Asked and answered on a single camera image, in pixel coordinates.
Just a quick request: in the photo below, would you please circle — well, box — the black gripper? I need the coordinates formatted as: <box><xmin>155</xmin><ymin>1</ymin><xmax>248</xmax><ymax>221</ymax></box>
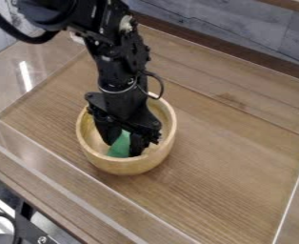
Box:
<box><xmin>85</xmin><ymin>84</ymin><xmax>162</xmax><ymax>156</ymax></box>

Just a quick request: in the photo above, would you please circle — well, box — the green rectangular stick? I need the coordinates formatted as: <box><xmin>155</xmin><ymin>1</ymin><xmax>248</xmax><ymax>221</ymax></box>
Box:
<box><xmin>107</xmin><ymin>131</ymin><xmax>130</xmax><ymax>158</ymax></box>

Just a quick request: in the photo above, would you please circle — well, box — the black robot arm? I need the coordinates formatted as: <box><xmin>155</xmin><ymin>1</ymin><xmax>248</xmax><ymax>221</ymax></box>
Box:
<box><xmin>15</xmin><ymin>0</ymin><xmax>161</xmax><ymax>156</ymax></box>

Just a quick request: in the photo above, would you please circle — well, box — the wooden bowl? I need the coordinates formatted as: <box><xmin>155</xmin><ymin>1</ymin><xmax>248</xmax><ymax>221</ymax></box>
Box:
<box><xmin>75</xmin><ymin>98</ymin><xmax>177</xmax><ymax>175</ymax></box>

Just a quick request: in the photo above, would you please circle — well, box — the black metal table leg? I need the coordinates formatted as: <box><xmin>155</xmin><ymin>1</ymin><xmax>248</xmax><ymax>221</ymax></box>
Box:
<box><xmin>14</xmin><ymin>201</ymin><xmax>58</xmax><ymax>244</ymax></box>

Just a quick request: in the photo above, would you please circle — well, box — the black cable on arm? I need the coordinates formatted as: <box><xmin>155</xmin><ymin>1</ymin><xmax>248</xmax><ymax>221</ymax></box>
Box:
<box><xmin>0</xmin><ymin>0</ymin><xmax>165</xmax><ymax>101</ymax></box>

